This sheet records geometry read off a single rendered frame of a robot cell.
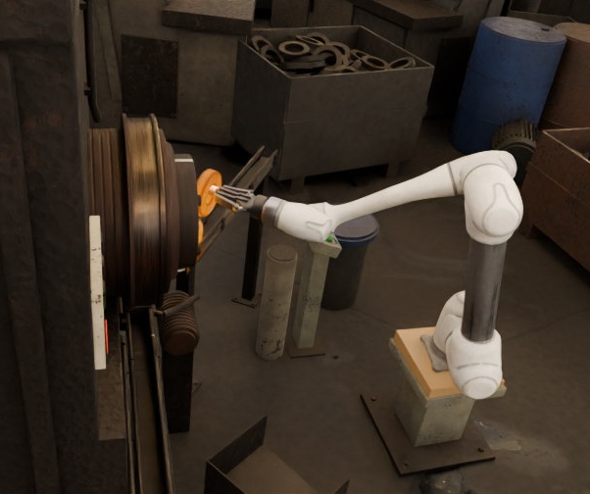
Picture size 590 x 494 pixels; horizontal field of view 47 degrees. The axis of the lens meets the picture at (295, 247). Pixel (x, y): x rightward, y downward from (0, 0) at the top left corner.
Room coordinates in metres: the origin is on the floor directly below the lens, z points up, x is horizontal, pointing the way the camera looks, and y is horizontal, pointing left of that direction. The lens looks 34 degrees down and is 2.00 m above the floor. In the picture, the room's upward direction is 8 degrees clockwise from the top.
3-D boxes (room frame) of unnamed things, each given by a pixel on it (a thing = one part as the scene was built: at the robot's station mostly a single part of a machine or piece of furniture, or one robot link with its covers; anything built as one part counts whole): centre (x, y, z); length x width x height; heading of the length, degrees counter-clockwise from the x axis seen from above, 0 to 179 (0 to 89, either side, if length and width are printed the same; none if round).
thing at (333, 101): (4.12, -0.03, 0.39); 1.03 x 0.83 x 0.77; 124
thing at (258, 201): (1.84, 0.15, 0.91); 0.09 x 0.08 x 0.07; 74
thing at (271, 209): (1.82, 0.08, 0.91); 0.09 x 0.06 x 0.09; 164
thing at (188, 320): (1.74, 0.36, 0.27); 0.22 x 0.13 x 0.53; 19
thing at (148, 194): (1.38, 0.38, 1.11); 0.47 x 0.06 x 0.47; 19
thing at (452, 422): (1.87, -0.61, 0.16); 0.40 x 0.40 x 0.31; 22
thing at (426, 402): (1.87, -0.61, 0.33); 0.32 x 0.32 x 0.04; 22
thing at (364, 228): (2.65, -0.21, 0.22); 0.32 x 0.32 x 0.43
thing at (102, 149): (1.36, 0.46, 1.11); 0.47 x 0.10 x 0.47; 19
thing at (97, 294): (1.03, 0.37, 1.15); 0.26 x 0.02 x 0.18; 19
